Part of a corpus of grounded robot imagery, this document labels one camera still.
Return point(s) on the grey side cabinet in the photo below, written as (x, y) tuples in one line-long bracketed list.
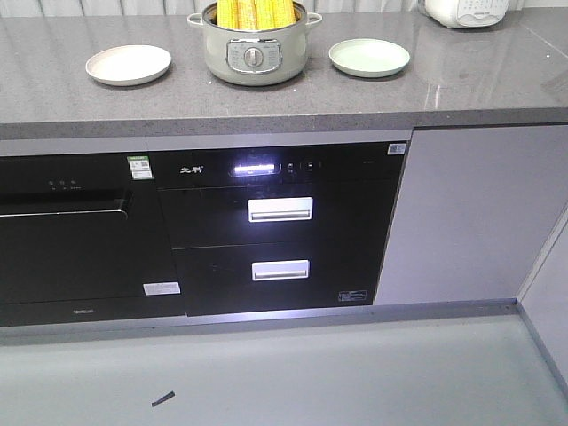
[(542, 301)]

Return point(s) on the upper silver drawer handle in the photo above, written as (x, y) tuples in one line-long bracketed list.
[(280, 209)]

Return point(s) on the black disinfection cabinet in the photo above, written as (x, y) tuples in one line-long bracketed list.
[(204, 196)]

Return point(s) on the lower silver drawer handle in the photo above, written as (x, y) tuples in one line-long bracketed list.
[(280, 270)]

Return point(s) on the light green round plate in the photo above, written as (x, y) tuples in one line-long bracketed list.
[(369, 58)]

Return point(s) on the white round plate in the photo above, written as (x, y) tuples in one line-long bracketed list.
[(128, 65)]

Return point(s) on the silver drawer handle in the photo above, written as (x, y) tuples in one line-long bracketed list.
[(280, 209), (280, 270)]

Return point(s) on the yellow corn cob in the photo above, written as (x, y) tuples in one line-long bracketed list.
[(227, 14), (283, 13), (264, 15)]

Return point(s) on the green electric cooking pot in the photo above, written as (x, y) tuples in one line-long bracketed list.
[(255, 57)]

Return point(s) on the grey cabinet door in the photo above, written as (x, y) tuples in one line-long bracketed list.
[(474, 209)]

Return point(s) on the white rice cooker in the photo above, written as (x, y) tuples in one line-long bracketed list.
[(466, 13)]

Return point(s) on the pale patched corn cob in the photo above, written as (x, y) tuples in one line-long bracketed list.
[(246, 15)]

